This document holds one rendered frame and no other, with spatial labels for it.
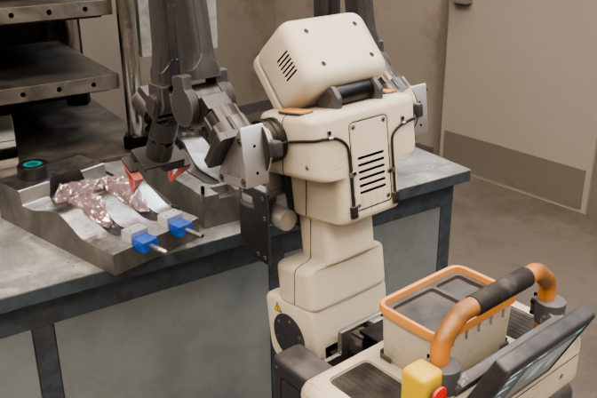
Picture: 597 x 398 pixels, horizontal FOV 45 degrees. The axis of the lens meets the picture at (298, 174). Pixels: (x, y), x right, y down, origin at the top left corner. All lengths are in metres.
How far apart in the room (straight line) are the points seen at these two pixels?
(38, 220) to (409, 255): 1.13
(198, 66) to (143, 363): 0.90
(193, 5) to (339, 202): 0.45
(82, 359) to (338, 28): 1.03
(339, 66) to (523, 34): 2.85
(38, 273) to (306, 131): 0.78
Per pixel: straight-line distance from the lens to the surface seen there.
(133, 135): 2.57
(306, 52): 1.34
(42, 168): 2.02
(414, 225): 2.32
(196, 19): 1.38
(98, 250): 1.74
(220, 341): 2.06
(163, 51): 1.47
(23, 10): 2.46
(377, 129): 1.40
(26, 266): 1.83
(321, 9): 1.73
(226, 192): 1.95
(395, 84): 1.59
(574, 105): 4.05
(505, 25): 4.22
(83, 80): 2.54
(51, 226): 1.89
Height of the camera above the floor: 1.61
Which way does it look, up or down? 21 degrees down
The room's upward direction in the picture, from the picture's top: straight up
